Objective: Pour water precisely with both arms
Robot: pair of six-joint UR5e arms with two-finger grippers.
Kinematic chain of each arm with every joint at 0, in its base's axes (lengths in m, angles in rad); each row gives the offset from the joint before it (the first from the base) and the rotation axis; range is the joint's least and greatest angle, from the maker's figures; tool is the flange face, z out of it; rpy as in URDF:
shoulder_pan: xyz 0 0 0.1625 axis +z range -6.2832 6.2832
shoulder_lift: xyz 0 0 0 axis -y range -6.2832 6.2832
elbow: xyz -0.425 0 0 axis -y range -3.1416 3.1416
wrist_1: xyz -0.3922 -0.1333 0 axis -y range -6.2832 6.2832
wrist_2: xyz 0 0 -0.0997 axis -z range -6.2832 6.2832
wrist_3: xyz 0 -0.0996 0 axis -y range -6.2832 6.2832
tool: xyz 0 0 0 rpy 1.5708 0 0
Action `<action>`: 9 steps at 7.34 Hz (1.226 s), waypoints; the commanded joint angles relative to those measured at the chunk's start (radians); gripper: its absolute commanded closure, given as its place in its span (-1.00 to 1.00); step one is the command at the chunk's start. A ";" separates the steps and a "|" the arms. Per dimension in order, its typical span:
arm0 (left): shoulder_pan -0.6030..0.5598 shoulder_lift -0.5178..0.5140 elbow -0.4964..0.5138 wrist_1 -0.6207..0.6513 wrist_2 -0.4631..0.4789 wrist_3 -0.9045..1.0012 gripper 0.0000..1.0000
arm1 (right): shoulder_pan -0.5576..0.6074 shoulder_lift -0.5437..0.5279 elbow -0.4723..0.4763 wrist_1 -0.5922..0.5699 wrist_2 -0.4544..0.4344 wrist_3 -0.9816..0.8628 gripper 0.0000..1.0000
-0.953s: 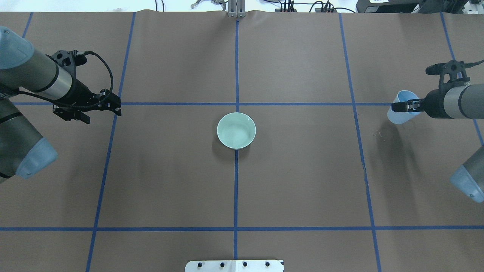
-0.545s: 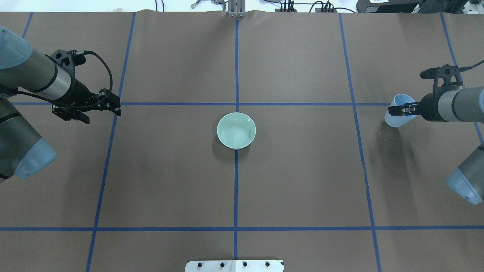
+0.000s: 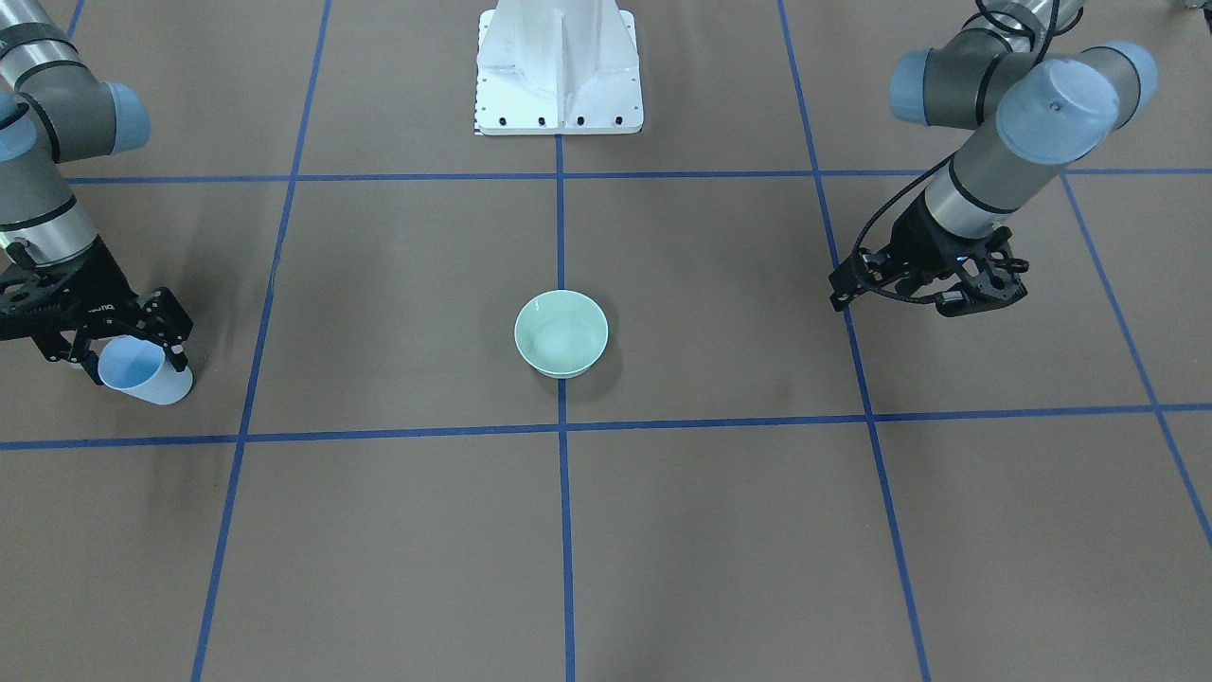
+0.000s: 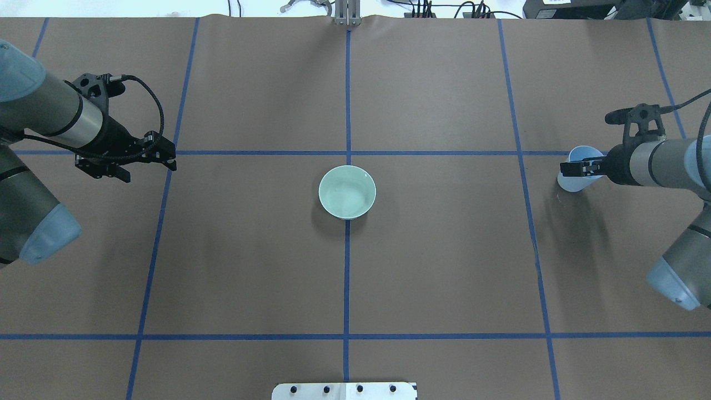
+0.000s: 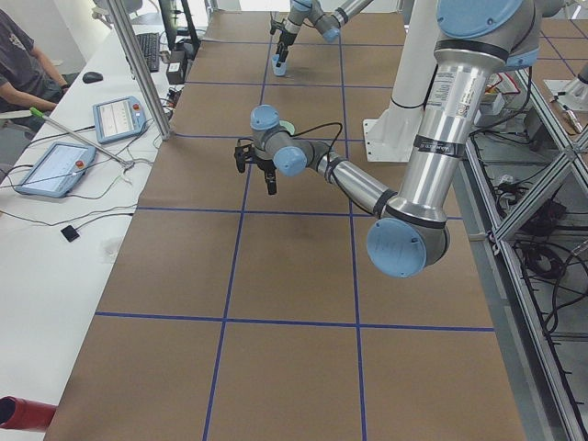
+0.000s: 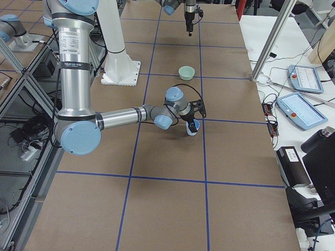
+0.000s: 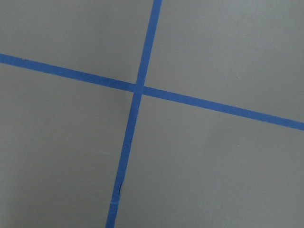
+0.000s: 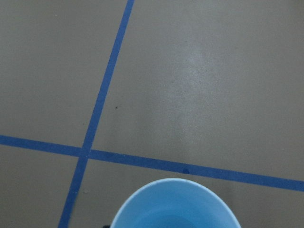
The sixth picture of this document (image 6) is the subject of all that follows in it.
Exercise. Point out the black monitor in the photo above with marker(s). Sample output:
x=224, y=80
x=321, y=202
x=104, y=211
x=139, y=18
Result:
x=319, y=164

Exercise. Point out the thin metal rod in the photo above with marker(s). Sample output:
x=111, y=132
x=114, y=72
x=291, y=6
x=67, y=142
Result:
x=325, y=102

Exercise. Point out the silver aluminium frame post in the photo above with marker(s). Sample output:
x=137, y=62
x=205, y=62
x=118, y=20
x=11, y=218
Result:
x=273, y=36

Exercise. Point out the black box with white label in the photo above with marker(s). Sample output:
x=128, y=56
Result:
x=291, y=167

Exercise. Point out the white power strip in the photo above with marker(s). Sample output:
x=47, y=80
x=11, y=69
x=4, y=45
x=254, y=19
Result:
x=28, y=153

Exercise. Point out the green ceramic bowl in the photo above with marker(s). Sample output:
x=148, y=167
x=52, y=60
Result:
x=186, y=72

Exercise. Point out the teach pendant tablet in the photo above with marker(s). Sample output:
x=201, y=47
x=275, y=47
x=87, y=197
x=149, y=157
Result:
x=305, y=78
x=300, y=111

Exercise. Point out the lower teach pendant tablet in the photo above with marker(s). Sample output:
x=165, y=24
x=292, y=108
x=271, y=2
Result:
x=300, y=111

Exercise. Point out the black water bottle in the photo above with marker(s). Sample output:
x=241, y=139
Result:
x=317, y=138

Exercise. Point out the upper teach pendant tablet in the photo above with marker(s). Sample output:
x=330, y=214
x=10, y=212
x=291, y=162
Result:
x=305, y=78

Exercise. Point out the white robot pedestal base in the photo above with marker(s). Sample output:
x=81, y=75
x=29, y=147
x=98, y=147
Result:
x=119, y=68

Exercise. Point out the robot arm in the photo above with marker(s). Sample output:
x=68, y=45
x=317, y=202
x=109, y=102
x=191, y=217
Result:
x=190, y=10
x=79, y=127

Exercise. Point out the light blue plastic cup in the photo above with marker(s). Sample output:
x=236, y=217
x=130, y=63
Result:
x=192, y=133

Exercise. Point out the orange black usb hub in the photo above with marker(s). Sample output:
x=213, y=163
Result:
x=271, y=119

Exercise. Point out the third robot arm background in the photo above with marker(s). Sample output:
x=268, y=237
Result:
x=23, y=41

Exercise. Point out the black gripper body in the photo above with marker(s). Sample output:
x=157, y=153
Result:
x=189, y=118
x=189, y=14

